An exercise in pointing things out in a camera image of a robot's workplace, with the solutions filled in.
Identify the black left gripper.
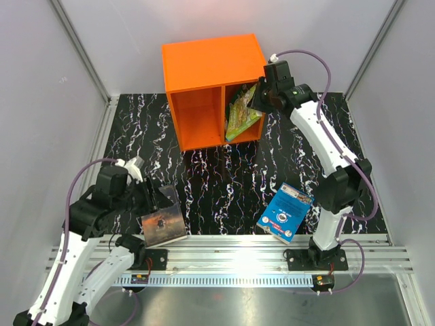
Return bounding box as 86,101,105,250
113,175,174,217

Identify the lime green spine book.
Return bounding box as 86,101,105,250
225,84,263,141

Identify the A Tale of Two Cities book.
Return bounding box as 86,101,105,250
141,185,187,249

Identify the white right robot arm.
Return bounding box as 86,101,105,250
251,58,374,271

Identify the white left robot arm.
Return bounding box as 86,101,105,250
13,156,172,325

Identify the orange two-compartment shelf box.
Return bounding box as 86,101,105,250
161,34,266,151

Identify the left black connector box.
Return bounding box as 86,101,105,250
130,274,149,285

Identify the black connector box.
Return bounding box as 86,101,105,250
130,274,149,285
313,274,335,291

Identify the blue book with round badges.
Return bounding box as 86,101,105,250
256,183,313,245

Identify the right black connector box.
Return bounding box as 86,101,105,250
313,274,335,291

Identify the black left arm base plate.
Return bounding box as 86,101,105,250
129,249,169,271

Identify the slotted white cable duct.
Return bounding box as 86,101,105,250
114,274,313,288

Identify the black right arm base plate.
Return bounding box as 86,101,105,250
283,249,349,272

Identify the aluminium rail frame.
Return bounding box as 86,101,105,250
92,94,427,325

